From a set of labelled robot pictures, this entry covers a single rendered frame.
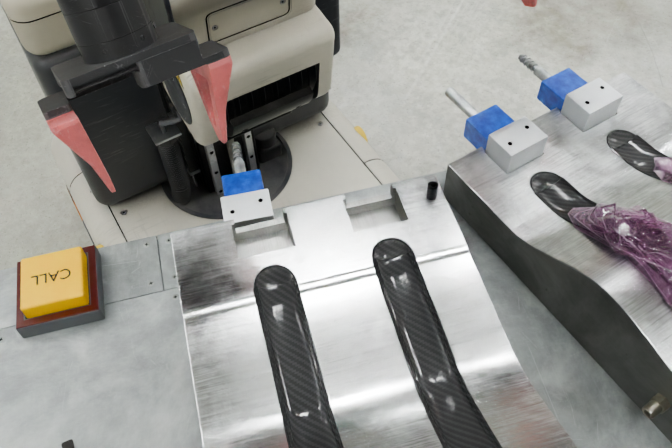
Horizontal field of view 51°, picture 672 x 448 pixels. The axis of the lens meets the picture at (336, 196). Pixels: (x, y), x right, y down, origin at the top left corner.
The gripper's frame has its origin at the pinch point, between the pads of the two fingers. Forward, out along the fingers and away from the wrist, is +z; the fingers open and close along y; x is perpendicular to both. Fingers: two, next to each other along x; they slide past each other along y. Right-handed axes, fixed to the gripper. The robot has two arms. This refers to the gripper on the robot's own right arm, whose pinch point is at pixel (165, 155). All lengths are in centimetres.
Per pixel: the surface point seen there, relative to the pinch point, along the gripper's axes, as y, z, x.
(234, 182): 7.3, 10.7, 13.3
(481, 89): 104, 58, 105
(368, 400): 5.4, 20.1, -14.7
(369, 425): 4.3, 20.4, -16.6
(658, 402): 26.8, 28.7, -23.4
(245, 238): 4.6, 12.6, 4.5
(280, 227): 7.9, 12.6, 3.4
